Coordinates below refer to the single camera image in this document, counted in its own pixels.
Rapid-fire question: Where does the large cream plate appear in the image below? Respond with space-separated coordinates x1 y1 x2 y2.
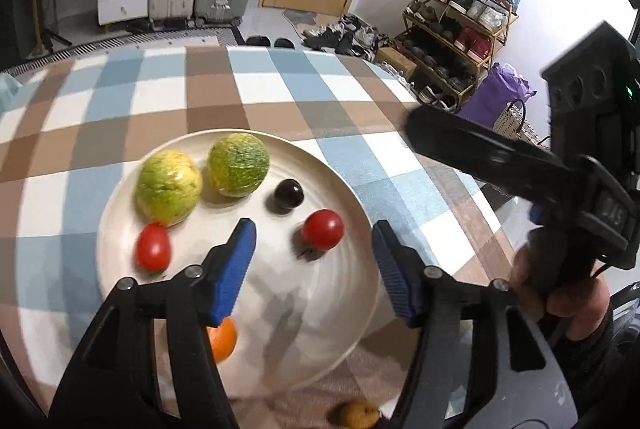
96 129 383 397

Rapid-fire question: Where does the small brown longan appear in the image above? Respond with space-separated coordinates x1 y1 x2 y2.
327 400 382 429

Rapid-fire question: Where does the dark purple passion fruit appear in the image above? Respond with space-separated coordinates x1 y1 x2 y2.
273 179 305 212

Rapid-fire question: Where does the oval red tomato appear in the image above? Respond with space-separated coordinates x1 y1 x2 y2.
134 223 172 273

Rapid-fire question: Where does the person's right hand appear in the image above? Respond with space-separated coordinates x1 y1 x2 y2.
510 246 611 340

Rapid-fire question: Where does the yellow-green guava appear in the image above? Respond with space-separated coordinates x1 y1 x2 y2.
135 150 204 227

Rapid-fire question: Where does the orange mandarin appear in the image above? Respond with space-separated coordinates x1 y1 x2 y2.
207 316 239 364

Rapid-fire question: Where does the green speckled guava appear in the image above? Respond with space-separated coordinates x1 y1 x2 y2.
206 133 271 198

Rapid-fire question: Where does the blue brown checked tablecloth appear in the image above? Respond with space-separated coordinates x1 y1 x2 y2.
0 44 521 429

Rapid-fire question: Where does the purple plastic bag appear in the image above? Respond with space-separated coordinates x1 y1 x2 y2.
457 63 537 130

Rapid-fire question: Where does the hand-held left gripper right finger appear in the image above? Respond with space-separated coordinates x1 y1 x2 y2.
371 219 581 429

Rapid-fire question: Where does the grey door mat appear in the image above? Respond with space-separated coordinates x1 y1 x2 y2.
282 9 326 37

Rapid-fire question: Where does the round red tomato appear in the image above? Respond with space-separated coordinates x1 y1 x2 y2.
301 209 345 252

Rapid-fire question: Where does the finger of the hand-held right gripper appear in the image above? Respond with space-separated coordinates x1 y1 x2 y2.
405 105 581 210

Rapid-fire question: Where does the grey ribbed floor mat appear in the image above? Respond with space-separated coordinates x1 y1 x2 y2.
0 25 246 77

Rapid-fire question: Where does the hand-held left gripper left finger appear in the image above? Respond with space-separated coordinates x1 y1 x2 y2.
47 218 258 429

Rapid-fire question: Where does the pile of shoes on floor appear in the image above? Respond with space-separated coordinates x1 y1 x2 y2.
300 14 396 60

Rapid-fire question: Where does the woven basket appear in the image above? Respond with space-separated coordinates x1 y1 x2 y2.
492 101 532 140

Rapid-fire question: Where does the wooden shoe rack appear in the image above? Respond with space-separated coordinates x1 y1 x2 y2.
395 0 523 110

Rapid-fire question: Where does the person's right forearm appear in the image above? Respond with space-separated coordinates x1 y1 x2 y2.
555 304 631 410

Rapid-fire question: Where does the brown cardboard box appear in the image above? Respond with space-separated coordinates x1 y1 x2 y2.
375 46 417 77

